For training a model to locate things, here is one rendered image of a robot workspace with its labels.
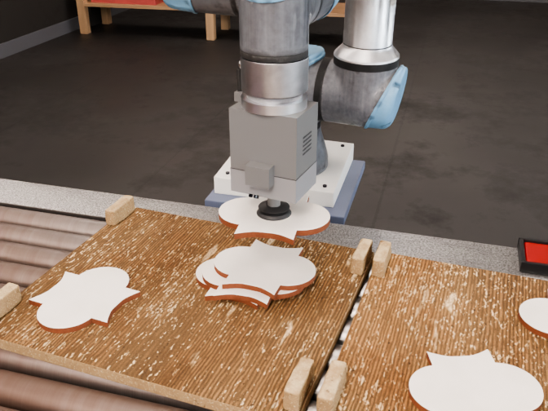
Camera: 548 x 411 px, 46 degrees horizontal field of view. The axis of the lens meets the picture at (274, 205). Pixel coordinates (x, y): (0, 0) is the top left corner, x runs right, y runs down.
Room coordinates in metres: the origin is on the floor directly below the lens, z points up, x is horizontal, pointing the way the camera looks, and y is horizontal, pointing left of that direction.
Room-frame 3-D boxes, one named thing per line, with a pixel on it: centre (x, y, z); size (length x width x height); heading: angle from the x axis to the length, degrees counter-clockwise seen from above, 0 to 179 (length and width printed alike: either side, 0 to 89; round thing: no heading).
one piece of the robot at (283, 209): (0.70, 0.00, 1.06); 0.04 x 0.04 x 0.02
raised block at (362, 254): (0.76, -0.12, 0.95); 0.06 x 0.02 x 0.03; 159
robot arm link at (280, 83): (0.70, 0.00, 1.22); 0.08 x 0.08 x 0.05
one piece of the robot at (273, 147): (0.69, 0.01, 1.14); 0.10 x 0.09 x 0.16; 155
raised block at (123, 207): (0.90, 0.24, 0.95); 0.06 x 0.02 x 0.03; 159
